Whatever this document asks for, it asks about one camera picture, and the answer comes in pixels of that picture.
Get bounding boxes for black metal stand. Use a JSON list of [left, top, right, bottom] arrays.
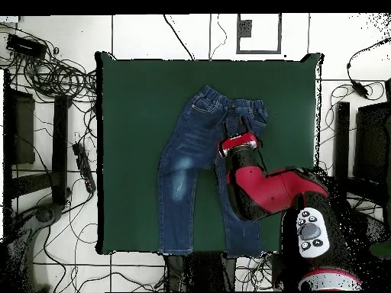
[[2, 69, 73, 211], [332, 101, 391, 211]]

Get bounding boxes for tangled floor cables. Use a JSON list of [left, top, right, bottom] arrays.
[[236, 252, 276, 291]]

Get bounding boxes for grey stand base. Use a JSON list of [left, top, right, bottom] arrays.
[[5, 202, 66, 292]]

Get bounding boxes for grey square frame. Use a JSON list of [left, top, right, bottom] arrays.
[[235, 13, 283, 55]]

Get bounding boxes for black cable with adapter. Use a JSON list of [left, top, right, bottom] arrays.
[[346, 37, 391, 99]]

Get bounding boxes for tangled black cables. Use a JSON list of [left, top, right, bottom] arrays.
[[0, 22, 99, 106]]

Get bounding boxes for blue denim jeans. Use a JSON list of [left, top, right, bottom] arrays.
[[156, 85, 270, 258]]

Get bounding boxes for small dark square box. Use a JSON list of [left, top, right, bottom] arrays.
[[239, 19, 254, 38]]

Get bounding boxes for dark green tablecloth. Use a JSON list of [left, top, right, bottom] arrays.
[[94, 51, 325, 256]]

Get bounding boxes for black electronics box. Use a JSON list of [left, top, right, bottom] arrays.
[[6, 34, 48, 60]]

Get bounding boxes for black power strip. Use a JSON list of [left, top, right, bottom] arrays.
[[72, 142, 97, 194]]

